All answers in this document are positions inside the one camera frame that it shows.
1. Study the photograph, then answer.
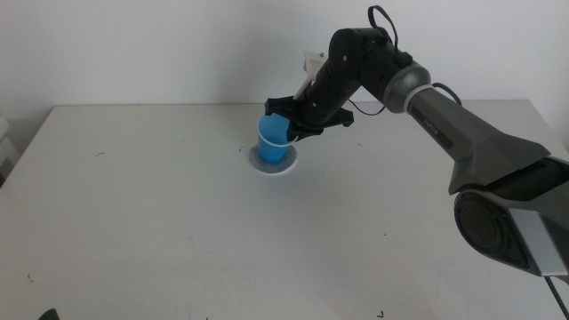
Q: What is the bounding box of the blue plastic cup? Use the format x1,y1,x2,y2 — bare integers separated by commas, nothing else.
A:
257,113,298,165

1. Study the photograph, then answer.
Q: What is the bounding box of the grey round cup mat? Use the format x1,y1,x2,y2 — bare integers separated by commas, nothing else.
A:
247,142,299,176

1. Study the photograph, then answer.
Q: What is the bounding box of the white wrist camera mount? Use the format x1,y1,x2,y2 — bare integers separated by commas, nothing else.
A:
293,50,328,101

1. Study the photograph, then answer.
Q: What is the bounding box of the black looped wrist cable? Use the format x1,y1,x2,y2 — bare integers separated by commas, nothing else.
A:
367,4,413,68

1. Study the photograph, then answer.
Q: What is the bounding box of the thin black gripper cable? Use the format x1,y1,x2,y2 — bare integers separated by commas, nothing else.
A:
347,98,387,117

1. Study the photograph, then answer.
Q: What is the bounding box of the black braided base cable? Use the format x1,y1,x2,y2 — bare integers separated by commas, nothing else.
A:
543,275,569,320

